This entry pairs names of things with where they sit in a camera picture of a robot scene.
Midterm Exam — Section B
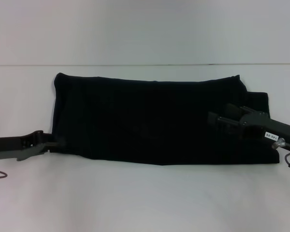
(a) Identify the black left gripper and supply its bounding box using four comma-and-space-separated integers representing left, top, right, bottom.
0, 130, 66, 161

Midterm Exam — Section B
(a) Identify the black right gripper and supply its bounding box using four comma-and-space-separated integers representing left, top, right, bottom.
207, 103, 290, 148

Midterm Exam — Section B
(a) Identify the black t-shirt with FREE print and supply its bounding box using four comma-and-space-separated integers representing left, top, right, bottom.
53, 72, 280, 166

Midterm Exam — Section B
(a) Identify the right gripper cable with plug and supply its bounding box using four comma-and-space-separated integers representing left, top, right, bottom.
272, 137, 290, 174

